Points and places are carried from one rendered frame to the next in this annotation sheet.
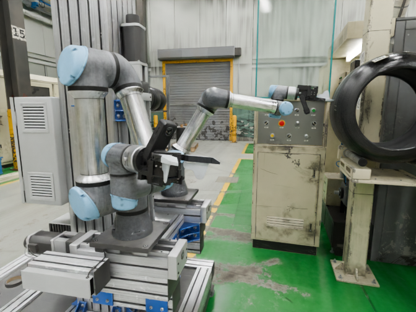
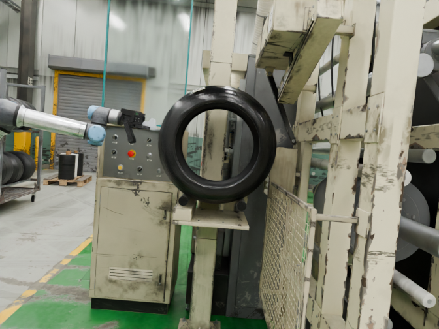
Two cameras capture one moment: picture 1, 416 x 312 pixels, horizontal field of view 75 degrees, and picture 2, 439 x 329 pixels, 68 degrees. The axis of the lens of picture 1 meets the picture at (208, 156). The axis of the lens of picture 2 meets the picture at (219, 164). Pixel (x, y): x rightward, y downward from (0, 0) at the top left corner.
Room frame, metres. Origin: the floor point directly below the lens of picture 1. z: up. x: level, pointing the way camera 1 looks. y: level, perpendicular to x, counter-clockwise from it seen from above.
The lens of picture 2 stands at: (-0.09, -0.57, 1.18)
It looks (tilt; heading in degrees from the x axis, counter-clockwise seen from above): 3 degrees down; 344
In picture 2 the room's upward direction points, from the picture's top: 5 degrees clockwise
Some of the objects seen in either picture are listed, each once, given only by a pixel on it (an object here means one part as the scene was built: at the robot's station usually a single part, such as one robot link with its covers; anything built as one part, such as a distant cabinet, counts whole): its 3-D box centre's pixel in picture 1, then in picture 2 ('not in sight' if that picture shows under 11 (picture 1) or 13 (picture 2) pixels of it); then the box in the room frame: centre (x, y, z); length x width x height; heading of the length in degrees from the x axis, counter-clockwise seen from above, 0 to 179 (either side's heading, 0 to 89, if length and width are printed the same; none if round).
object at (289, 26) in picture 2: not in sight; (288, 39); (1.35, -1.26, 1.71); 0.61 x 0.25 x 0.15; 164
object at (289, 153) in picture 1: (286, 173); (140, 214); (2.29, -0.68, 0.63); 0.56 x 0.41 x 1.27; 74
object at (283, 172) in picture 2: not in sight; (279, 172); (1.66, -1.44, 1.05); 0.20 x 0.15 x 0.30; 164
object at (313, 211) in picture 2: not in sight; (278, 264); (1.24, -1.27, 0.65); 0.90 x 0.02 x 0.70; 164
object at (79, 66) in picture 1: (92, 136); not in sight; (0.86, 0.37, 1.09); 0.15 x 0.12 x 0.55; 142
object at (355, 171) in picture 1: (353, 167); (185, 207); (1.59, -0.88, 0.84); 0.36 x 0.09 x 0.06; 164
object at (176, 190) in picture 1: (174, 184); not in sight; (1.45, 0.19, 0.77); 0.15 x 0.15 x 0.10
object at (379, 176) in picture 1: (379, 175); (211, 217); (1.55, -1.01, 0.80); 0.37 x 0.36 x 0.02; 74
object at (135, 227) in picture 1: (132, 218); not in sight; (0.97, 0.29, 0.77); 0.15 x 0.15 x 0.10
